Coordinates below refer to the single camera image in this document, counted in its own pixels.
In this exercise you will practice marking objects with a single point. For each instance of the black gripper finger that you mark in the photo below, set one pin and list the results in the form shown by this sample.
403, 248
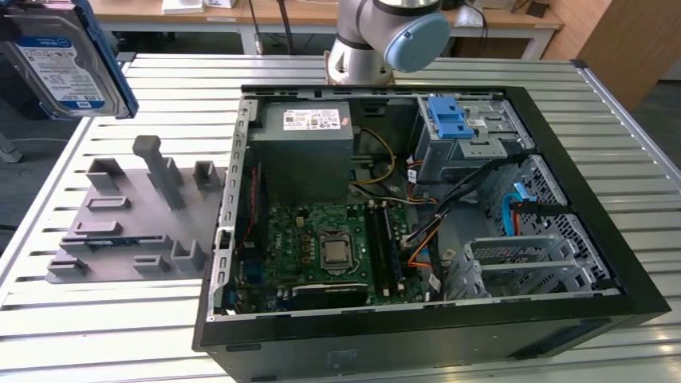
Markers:
8, 28

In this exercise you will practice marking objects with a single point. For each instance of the hard disk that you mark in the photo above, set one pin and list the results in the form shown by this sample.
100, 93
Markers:
59, 72

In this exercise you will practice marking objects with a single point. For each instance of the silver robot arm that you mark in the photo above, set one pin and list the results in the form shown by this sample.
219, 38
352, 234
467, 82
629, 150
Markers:
356, 60

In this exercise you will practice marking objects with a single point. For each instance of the grey metal disk bay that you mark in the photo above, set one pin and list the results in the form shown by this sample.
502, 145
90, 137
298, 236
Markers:
524, 268

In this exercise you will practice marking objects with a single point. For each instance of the black waste bin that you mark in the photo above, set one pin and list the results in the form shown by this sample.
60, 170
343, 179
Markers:
14, 99

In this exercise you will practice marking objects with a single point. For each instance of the grey metal desk foot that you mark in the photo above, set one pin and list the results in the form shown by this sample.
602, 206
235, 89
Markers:
8, 153

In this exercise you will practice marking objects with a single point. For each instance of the white cardboard box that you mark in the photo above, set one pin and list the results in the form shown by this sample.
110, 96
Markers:
183, 8

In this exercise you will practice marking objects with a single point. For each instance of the white printed box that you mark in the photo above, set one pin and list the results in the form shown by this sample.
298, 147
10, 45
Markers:
220, 4

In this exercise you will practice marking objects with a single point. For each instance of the grey parts rack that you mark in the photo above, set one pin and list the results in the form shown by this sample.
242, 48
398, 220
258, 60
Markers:
139, 223

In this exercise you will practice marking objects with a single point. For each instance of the grey power supply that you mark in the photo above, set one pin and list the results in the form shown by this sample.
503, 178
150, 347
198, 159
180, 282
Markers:
303, 167

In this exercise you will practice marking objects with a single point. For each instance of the green motherboard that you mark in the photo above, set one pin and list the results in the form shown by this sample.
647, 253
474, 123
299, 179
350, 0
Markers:
298, 223

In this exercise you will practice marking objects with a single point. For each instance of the black CPU socket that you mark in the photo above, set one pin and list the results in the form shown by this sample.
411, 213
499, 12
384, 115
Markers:
339, 233

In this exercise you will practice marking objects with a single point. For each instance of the silver CPU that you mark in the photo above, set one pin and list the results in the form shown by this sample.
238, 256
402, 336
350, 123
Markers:
336, 252

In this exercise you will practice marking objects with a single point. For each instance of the blue plastic drive latch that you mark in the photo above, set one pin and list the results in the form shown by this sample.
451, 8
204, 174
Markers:
447, 115

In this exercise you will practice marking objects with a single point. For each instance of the grey metal drive cage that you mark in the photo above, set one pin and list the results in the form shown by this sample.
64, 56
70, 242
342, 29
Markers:
442, 159

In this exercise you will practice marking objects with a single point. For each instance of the black graphics card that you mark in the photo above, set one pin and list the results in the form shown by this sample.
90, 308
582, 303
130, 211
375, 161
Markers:
330, 297

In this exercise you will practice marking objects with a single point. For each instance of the black PC case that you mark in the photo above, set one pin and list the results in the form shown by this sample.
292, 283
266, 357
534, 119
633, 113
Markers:
372, 351

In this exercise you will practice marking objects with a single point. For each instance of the brown wooden cabinet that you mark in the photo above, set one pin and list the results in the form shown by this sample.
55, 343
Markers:
628, 48

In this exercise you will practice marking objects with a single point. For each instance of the wooden desk white frame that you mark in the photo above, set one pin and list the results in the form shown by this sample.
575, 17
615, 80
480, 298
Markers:
239, 14

